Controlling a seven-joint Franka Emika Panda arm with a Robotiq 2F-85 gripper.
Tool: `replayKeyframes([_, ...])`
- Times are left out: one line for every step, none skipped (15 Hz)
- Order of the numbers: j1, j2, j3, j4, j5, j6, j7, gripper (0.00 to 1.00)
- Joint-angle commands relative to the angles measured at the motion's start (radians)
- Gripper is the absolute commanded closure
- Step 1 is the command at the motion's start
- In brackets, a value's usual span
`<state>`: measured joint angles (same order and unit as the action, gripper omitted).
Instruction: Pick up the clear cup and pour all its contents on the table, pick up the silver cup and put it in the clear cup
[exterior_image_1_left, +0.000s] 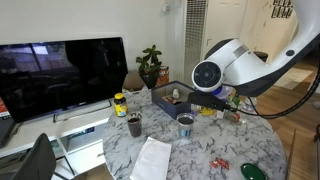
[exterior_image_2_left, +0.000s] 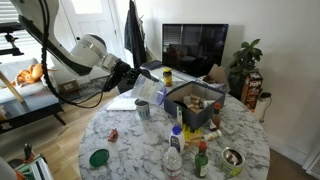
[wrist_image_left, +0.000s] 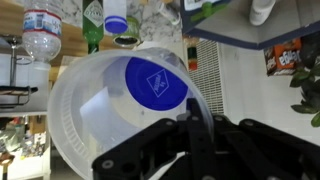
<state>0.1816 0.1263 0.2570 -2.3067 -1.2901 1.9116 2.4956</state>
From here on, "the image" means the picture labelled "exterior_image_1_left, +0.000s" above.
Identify silver metal cup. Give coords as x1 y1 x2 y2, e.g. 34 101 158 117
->
176 112 196 139

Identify green round lid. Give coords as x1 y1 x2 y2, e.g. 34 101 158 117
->
240 162 268 180

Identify dark plastic cup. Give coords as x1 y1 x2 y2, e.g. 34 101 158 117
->
126 112 143 138

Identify brown snack packet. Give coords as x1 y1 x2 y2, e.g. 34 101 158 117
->
161 95 184 106

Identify orange printed can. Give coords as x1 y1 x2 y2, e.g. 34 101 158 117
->
156 65 170 88

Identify small white bottle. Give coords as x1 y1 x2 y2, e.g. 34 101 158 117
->
171 88 181 100

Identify navy blue cardboard box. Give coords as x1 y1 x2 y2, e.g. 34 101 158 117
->
150 80 196 120

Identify green potted plant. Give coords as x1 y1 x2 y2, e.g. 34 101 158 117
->
135 44 163 90

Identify brown paper bag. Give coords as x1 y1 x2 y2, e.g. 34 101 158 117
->
122 72 146 92

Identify white pouch purple cap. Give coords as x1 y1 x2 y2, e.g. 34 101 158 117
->
190 103 202 116

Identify yellow-lid vitamin bottle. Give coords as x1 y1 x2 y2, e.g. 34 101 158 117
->
113 92 129 118

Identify yellow printed packet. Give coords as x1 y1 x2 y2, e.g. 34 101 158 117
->
199 106 218 117

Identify white paper napkin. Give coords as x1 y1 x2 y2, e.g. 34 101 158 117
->
129 136 173 180

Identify red label small jar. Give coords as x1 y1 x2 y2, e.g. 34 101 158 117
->
223 109 242 124

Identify white door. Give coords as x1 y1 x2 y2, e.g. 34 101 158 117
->
199 0 249 58

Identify black flat-screen television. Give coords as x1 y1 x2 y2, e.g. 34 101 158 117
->
0 37 129 124

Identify white television console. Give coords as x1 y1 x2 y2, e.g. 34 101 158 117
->
0 98 118 180

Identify beige floor rug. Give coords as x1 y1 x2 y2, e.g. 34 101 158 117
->
273 68 314 90

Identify black chair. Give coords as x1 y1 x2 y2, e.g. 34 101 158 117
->
9 133 69 180

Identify red white printed card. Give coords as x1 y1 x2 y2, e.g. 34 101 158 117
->
0 97 12 122

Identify dark laptop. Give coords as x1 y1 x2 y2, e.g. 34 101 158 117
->
0 116 17 148

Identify white wall heater grille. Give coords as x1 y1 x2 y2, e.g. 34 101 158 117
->
183 0 208 88

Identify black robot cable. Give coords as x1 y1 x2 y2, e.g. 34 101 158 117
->
226 71 320 120

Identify framed wall pictures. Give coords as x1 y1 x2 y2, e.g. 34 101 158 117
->
270 0 299 19

